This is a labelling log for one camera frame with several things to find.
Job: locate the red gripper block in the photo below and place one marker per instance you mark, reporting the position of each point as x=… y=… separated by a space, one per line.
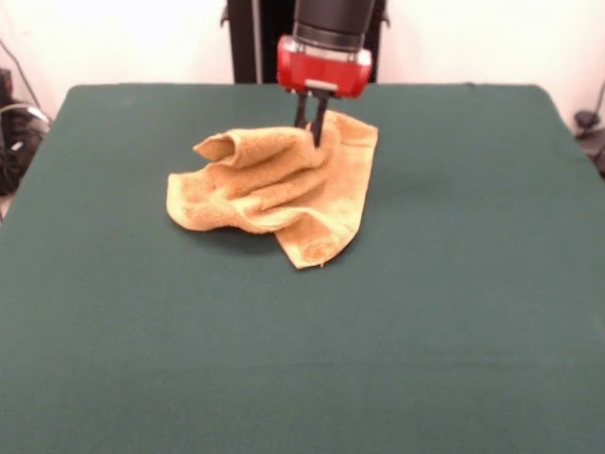
x=326 y=71

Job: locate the tan terry towel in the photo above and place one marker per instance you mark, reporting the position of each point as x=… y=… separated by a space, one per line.
x=264 y=189

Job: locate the dark green table cloth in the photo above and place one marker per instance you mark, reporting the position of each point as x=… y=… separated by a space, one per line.
x=142 y=331

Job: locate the black floor device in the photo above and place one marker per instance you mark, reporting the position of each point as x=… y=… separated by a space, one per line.
x=588 y=132

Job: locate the black equipment pile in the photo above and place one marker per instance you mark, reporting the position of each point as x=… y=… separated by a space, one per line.
x=21 y=151

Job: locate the small black box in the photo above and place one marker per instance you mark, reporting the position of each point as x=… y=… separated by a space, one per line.
x=5 y=82

